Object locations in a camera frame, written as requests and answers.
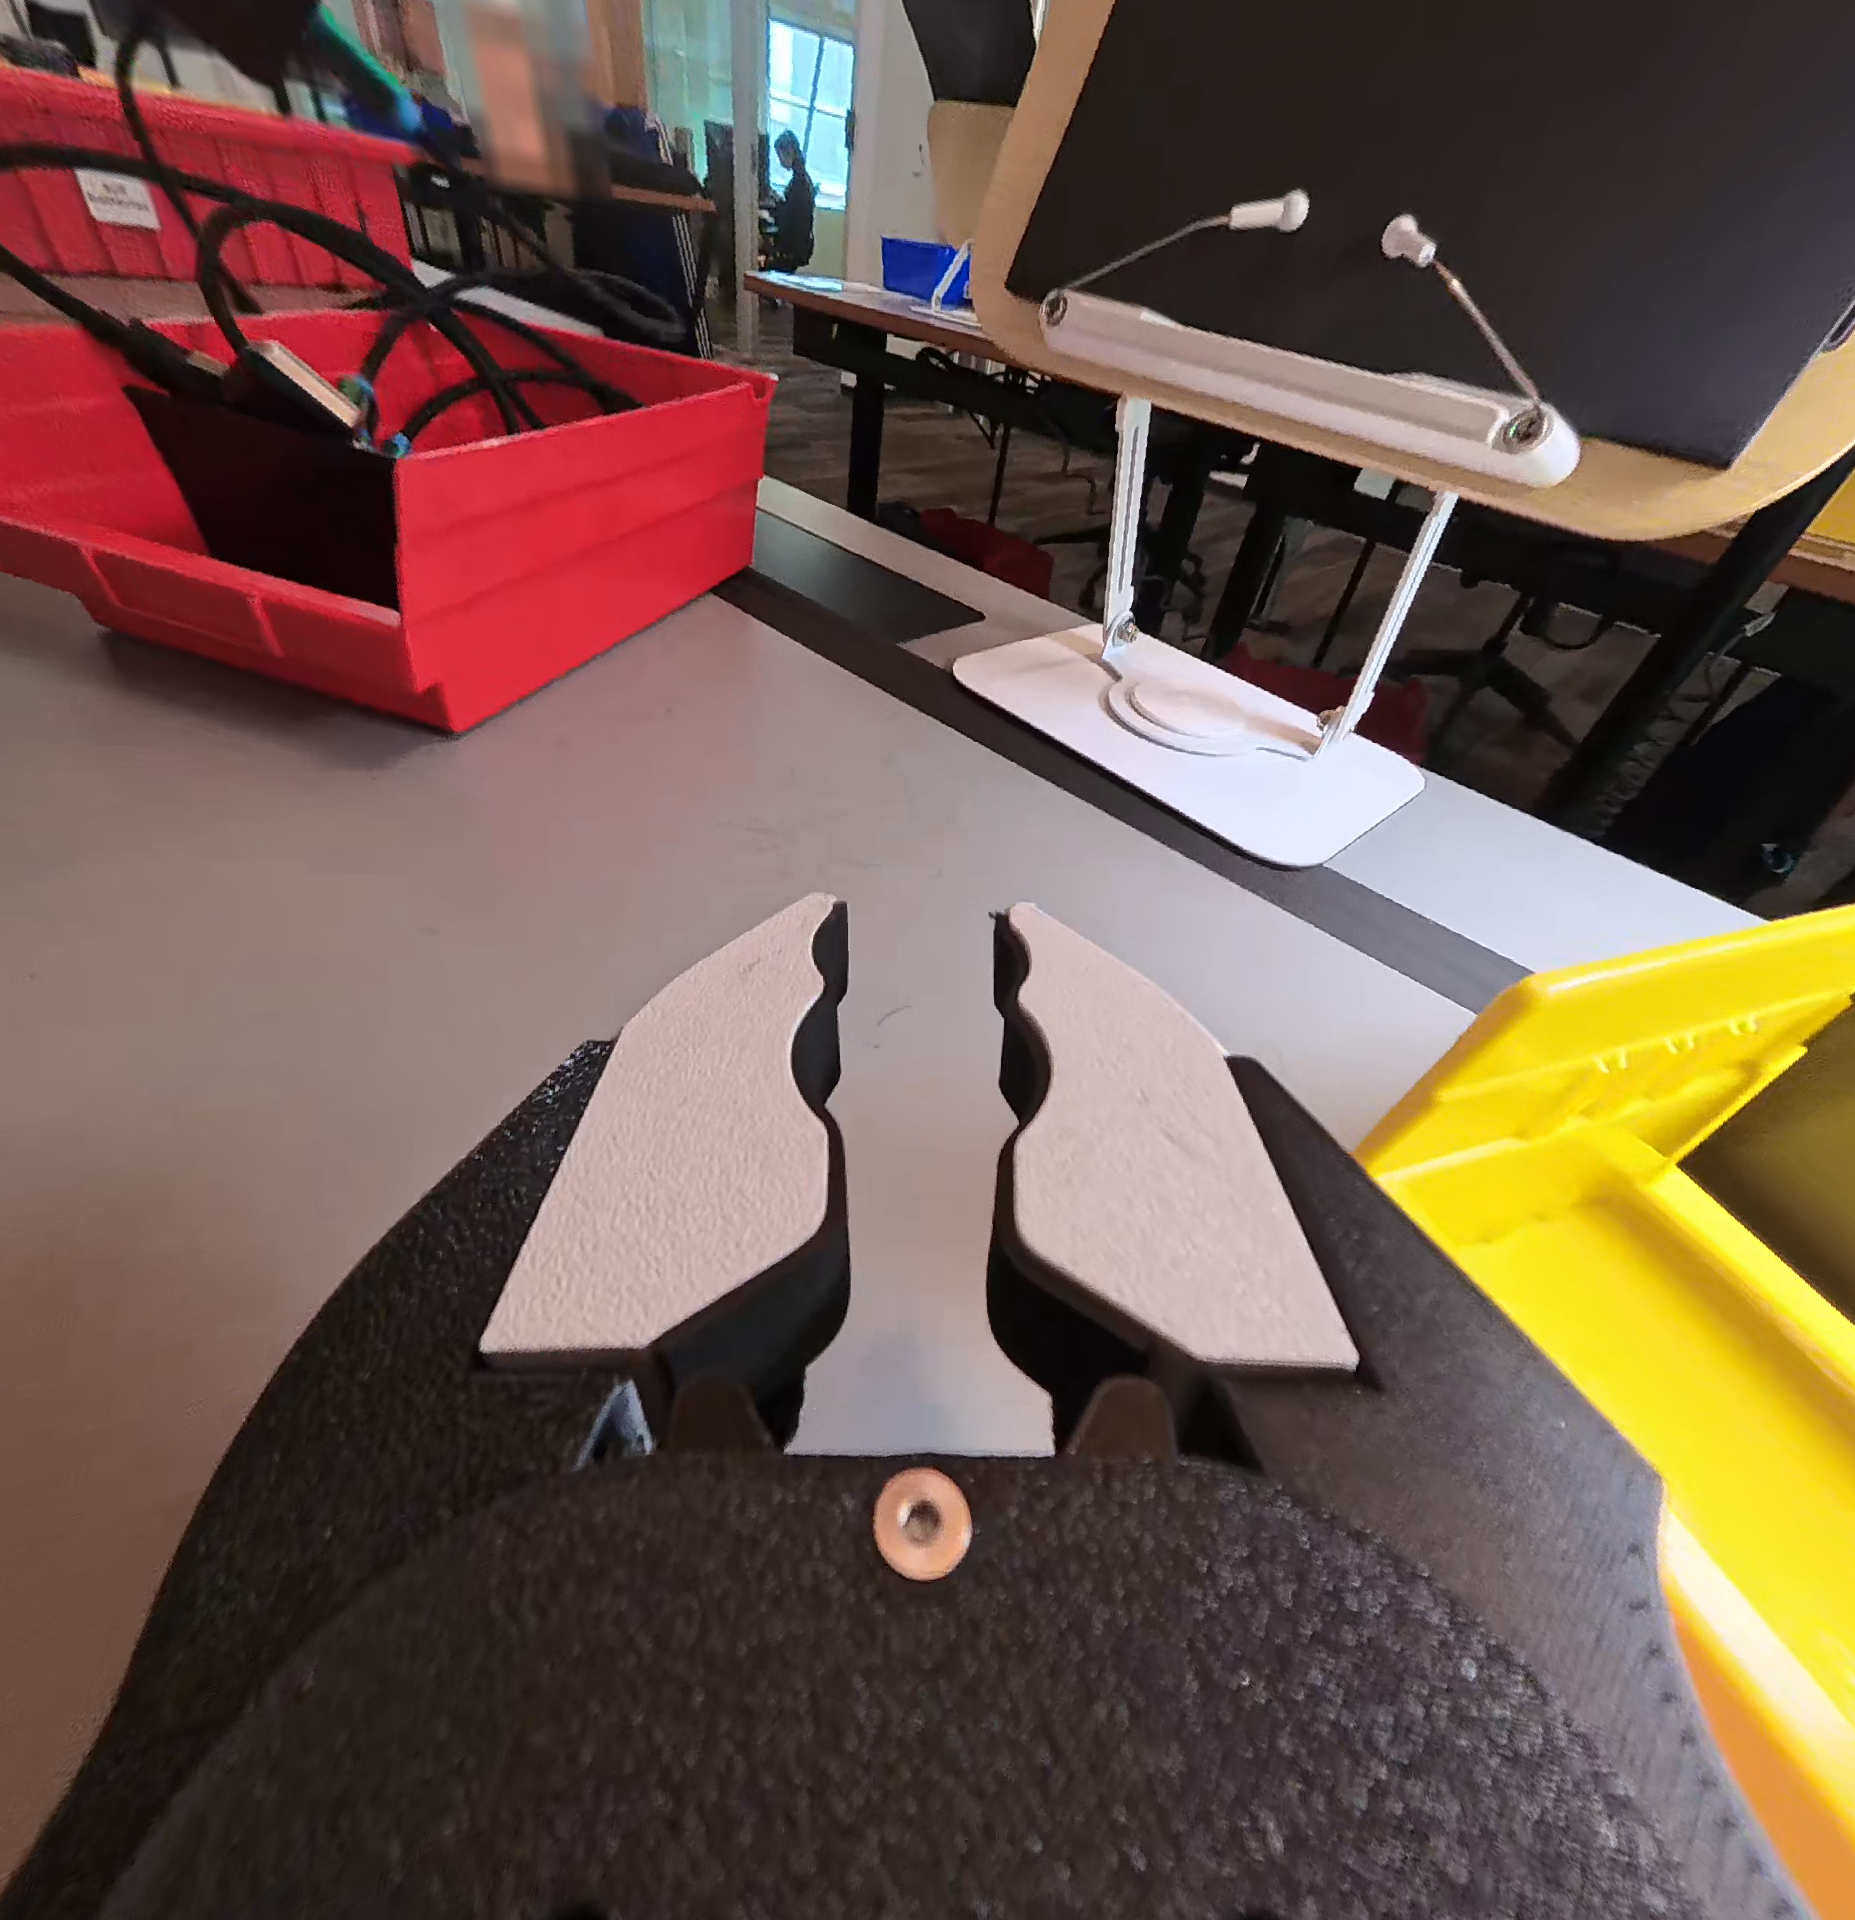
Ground yellow plastic bin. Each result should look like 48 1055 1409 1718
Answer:
1354 898 1855 1920

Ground white and wooden stand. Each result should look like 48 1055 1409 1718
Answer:
954 0 1855 869

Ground black tablet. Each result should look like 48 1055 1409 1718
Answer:
1005 0 1855 470

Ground thick black braided cable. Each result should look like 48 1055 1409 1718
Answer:
0 31 690 453

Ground brown-edged desk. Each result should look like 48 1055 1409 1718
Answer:
745 269 1019 519

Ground thin cable teal plugs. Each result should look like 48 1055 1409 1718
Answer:
343 285 644 459

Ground red plastic bin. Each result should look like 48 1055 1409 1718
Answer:
0 307 779 739

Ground red bin with white label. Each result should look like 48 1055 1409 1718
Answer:
0 53 427 290

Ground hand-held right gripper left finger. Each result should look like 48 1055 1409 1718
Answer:
478 892 854 1419

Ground silver adapter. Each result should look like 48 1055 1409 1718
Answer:
244 342 373 437

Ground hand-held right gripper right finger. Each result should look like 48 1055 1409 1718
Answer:
987 900 1364 1419

